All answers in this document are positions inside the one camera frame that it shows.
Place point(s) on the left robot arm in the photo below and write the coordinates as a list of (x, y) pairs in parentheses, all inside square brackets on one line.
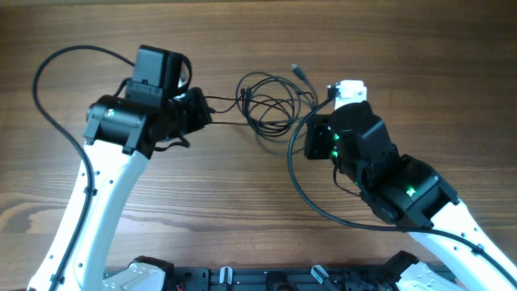
[(150, 112)]

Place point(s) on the grey rail clip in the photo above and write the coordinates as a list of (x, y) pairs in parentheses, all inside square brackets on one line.
[(319, 274), (226, 276)]

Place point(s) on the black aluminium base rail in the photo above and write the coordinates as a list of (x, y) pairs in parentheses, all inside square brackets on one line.
[(360, 278)]

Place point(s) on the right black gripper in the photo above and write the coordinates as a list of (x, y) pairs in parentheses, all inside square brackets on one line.
[(316, 140)]

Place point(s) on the left grey rail clip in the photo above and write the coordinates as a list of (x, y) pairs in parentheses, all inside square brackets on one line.
[(226, 276)]

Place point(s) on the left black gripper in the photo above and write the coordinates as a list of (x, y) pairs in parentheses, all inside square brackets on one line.
[(201, 116)]

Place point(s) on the right grey rail clip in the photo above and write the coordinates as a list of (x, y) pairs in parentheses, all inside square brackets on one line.
[(319, 274)]

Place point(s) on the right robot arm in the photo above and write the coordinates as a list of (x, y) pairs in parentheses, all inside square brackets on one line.
[(407, 194)]

